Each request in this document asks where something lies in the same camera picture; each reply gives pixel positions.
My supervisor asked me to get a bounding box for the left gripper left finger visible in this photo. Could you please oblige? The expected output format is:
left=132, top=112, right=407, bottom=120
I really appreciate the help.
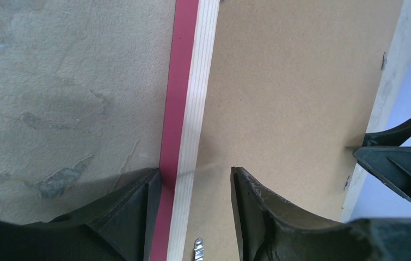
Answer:
left=0, top=168, right=162, bottom=260

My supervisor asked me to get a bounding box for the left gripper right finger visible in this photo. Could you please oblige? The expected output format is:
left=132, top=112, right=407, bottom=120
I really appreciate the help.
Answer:
left=230, top=167, right=411, bottom=260

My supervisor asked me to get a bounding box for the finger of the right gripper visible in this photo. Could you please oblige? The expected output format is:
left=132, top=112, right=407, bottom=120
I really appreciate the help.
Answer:
left=353, top=118, right=411, bottom=202

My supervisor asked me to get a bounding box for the brown cardboard backing board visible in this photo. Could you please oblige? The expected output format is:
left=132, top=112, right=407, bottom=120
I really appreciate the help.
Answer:
left=183, top=1, right=403, bottom=260

